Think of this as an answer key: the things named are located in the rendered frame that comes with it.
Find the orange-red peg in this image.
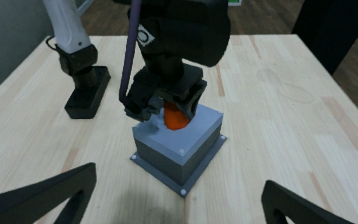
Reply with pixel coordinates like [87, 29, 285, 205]
[164, 100, 192, 131]

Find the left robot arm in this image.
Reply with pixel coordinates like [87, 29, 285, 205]
[43, 0, 230, 122]

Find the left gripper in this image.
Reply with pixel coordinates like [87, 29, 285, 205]
[126, 50, 207, 119]

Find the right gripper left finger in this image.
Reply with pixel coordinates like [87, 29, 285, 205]
[0, 162, 97, 224]

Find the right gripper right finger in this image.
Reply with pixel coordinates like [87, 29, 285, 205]
[261, 179, 355, 224]

